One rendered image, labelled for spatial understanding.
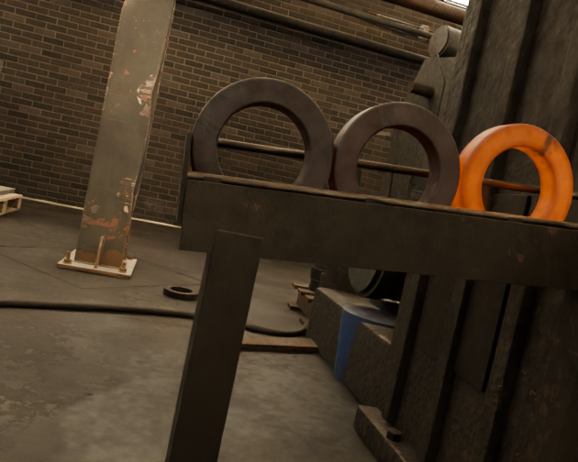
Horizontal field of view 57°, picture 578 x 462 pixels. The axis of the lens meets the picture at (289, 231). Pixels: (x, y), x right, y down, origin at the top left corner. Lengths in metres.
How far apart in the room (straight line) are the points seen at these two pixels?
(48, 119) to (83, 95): 0.48
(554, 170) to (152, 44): 2.69
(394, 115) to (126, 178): 2.57
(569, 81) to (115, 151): 2.52
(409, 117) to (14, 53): 6.53
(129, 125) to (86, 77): 3.73
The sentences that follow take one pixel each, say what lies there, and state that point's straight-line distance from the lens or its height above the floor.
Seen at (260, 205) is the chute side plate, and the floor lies 0.61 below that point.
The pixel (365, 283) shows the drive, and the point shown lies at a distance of 2.08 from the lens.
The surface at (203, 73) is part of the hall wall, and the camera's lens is 6.87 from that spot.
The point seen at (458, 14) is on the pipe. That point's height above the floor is 3.18.
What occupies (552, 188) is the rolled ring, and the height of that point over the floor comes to 0.71.
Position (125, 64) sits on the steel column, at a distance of 3.26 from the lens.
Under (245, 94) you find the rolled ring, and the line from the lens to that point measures 0.69.
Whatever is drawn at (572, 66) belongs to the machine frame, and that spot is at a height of 0.98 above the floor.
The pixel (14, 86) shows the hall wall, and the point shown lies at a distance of 7.04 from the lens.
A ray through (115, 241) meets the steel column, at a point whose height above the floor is 0.18.
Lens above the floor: 0.62
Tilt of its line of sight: 3 degrees down
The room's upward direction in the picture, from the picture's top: 12 degrees clockwise
